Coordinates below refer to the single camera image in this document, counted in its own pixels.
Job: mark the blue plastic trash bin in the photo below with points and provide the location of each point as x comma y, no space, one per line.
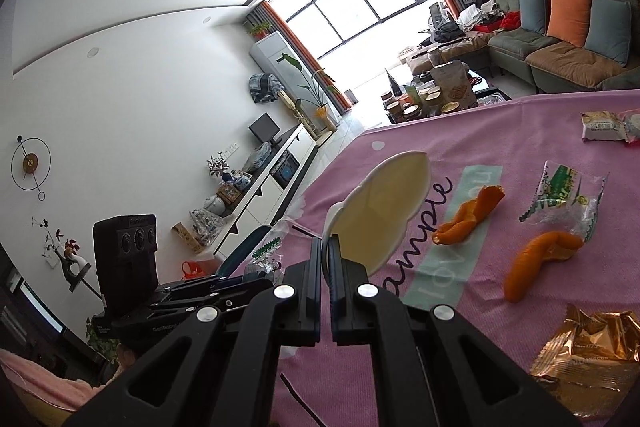
240,257

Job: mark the black computer monitor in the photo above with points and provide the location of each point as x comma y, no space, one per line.
262,128

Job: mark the curved orange peel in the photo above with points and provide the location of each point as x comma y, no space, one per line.
535,262

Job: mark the white black tv cabinet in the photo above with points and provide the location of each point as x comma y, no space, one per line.
270,187

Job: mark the twisted orange peel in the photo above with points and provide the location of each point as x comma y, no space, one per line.
465,219

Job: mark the pink floral blanket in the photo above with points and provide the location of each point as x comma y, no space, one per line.
500,142

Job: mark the white snack packet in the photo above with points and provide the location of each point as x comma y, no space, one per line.
605,127

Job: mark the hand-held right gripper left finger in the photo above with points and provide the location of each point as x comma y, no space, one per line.
312,297

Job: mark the black glass coffee table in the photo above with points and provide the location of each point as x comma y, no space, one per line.
487,87

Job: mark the small blue cushion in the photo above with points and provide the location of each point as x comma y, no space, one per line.
531,9

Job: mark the small potted green plant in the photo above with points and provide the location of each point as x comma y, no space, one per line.
260,30

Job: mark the blue white porcelain pot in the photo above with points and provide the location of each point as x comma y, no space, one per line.
241,183

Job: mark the person's left forearm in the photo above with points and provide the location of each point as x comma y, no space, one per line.
55,392

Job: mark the group of bamboo lid jars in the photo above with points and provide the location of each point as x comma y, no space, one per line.
415,107

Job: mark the flower twigs in dark vase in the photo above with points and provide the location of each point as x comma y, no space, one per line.
219,166

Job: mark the red cloth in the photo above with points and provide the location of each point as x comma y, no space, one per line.
505,23

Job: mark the clear plastic bag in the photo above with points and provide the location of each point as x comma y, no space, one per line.
257,157

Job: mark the orange cushion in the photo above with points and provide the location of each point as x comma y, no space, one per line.
567,17

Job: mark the white ceramic jar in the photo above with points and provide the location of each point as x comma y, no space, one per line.
213,205

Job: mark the green packet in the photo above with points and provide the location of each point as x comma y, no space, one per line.
412,96

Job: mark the green brown sectional sofa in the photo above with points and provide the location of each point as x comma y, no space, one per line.
565,62

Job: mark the wooden picture frame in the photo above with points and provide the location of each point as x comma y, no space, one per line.
230,194

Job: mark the brown paper bag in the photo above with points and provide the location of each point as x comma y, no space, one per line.
452,87

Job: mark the tan gift box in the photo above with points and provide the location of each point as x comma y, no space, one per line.
186,237

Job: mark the large black framed window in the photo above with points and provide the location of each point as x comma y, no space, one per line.
360,7

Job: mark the green ivy plant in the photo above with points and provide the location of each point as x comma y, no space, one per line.
102,337

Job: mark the pile of white clothes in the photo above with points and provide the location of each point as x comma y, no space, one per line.
480,12

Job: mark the clear green snack wrapper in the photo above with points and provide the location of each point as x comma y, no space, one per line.
560,197
265,254

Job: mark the white cloud shaped plate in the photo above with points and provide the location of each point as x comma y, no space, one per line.
380,207

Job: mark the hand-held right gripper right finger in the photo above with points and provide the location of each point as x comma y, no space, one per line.
340,302

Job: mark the red plastic bag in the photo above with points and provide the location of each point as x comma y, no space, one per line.
197,269

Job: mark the large blue cushion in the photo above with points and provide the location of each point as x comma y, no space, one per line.
607,32

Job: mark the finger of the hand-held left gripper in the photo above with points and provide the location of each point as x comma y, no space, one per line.
225,302
215,285

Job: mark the white electric fan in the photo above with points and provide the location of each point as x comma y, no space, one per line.
438,14

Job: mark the white floor air conditioner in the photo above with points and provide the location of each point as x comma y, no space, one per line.
285,62

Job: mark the dark display cabinet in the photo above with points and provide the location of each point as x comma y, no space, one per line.
25,307

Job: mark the white wall sockets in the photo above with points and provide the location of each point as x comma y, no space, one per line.
231,149

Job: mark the round black wall clock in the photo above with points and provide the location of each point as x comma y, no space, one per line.
30,163

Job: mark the fan with patterned cover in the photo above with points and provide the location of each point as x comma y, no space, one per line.
264,88

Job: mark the tall plant in yellow pot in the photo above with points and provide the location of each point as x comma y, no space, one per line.
320,107

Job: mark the black clothes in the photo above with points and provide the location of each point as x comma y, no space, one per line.
446,32

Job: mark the gold foil snack wrapper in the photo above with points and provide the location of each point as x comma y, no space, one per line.
590,347

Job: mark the glass ship model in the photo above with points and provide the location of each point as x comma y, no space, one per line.
205,227

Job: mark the red flowers in white vase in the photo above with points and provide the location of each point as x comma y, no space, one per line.
65,247

